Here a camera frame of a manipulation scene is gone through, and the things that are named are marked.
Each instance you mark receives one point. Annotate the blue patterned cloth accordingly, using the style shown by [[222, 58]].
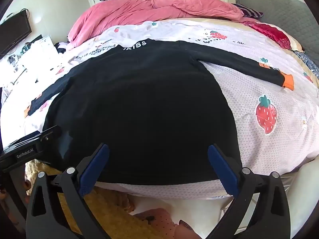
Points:
[[309, 62]]

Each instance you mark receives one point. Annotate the black monitor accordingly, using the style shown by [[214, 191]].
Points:
[[12, 33]]

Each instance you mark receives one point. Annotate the dark clothes pile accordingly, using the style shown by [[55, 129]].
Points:
[[61, 47]]

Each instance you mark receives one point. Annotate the strawberry printed bed sheet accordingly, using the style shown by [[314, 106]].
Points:
[[236, 79]]

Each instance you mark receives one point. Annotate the black sweater with orange cuffs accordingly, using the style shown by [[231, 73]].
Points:
[[149, 104]]

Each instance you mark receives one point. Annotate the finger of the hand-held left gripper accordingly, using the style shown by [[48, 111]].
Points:
[[47, 134]]

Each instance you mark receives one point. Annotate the white drawer cabinet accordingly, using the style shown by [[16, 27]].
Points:
[[42, 54]]

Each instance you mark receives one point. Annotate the person's left hand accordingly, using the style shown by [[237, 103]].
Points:
[[26, 184]]

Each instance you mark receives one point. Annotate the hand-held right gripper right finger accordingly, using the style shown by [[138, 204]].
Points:
[[223, 169]]

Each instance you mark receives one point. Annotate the white desk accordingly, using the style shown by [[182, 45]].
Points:
[[10, 79]]

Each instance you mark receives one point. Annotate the white bed base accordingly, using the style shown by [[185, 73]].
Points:
[[304, 191]]

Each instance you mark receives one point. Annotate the grey quilted headboard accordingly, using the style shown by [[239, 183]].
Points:
[[281, 12]]

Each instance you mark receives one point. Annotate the pink duvet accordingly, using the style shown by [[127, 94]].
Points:
[[124, 12]]

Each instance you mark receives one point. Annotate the person's leg in pink pajamas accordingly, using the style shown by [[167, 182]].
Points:
[[159, 225]]

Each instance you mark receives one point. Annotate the red patterned cloth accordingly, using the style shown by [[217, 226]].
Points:
[[271, 33]]

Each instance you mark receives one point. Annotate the striped pillow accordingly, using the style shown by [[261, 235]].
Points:
[[249, 11]]

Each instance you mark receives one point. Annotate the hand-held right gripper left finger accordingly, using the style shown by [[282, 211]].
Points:
[[96, 165]]

